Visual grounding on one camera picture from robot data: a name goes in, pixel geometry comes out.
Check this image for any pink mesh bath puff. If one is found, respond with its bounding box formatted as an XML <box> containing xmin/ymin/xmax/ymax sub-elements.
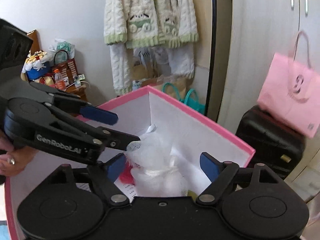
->
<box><xmin>119</xmin><ymin>162</ymin><xmax>135</xmax><ymax>185</ymax></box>

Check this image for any white mesh bag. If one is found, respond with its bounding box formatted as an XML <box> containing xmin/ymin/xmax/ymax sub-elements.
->
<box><xmin>125</xmin><ymin>125</ymin><xmax>188</xmax><ymax>197</ymax></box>

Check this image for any green makeup sponge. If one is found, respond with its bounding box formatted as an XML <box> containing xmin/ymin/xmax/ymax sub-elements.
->
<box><xmin>187</xmin><ymin>190</ymin><xmax>197</xmax><ymax>198</ymax></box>

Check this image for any person's left hand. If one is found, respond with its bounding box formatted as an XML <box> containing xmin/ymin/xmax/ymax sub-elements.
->
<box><xmin>1</xmin><ymin>132</ymin><xmax>38</xmax><ymax>177</ymax></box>

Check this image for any pink cardboard shoe box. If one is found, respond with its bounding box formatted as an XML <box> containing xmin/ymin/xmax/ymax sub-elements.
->
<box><xmin>4</xmin><ymin>85</ymin><xmax>256</xmax><ymax>240</ymax></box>

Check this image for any plastic water bottle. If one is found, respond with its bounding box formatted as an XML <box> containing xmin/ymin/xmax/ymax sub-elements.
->
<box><xmin>54</xmin><ymin>68</ymin><xmax>66</xmax><ymax>90</ymax></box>

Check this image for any flower bouquet blue box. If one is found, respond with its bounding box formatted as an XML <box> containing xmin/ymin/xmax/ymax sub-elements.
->
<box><xmin>21</xmin><ymin>50</ymin><xmax>53</xmax><ymax>81</ymax></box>

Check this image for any teal gift bag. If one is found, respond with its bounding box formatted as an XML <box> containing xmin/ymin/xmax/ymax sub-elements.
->
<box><xmin>162</xmin><ymin>82</ymin><xmax>205</xmax><ymax>115</ymax></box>

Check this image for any black suitcase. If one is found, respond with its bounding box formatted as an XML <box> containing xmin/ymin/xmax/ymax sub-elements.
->
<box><xmin>235</xmin><ymin>105</ymin><xmax>306</xmax><ymax>179</ymax></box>

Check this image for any brown paper bag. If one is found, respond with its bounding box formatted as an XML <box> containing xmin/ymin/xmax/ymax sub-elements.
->
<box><xmin>132</xmin><ymin>64</ymin><xmax>187</xmax><ymax>100</ymax></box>

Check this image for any pink tote bag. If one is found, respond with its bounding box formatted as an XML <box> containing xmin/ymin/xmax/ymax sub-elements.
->
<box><xmin>257</xmin><ymin>31</ymin><xmax>319</xmax><ymax>139</ymax></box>

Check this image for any cream green knit cardigan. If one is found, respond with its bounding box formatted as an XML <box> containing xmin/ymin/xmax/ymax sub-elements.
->
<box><xmin>104</xmin><ymin>0</ymin><xmax>199</xmax><ymax>96</ymax></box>

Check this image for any grey wardrobe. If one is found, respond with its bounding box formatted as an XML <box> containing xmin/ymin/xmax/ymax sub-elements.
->
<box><xmin>217</xmin><ymin>0</ymin><xmax>320</xmax><ymax>203</ymax></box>

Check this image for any black clothes rack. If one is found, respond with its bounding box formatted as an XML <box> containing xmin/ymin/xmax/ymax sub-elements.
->
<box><xmin>204</xmin><ymin>0</ymin><xmax>217</xmax><ymax>116</ymax></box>

